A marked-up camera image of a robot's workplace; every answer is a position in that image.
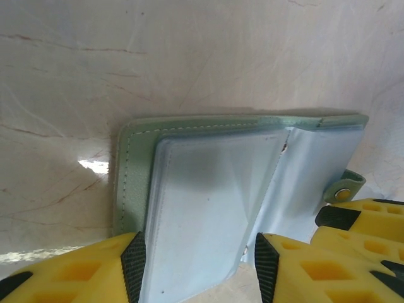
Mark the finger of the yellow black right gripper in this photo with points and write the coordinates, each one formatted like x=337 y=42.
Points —
x=372 y=216
x=363 y=249

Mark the green card holder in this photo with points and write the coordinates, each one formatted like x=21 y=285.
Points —
x=195 y=195

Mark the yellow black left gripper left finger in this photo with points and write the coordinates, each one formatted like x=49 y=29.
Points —
x=79 y=277

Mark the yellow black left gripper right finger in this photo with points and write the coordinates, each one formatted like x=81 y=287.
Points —
x=315 y=277

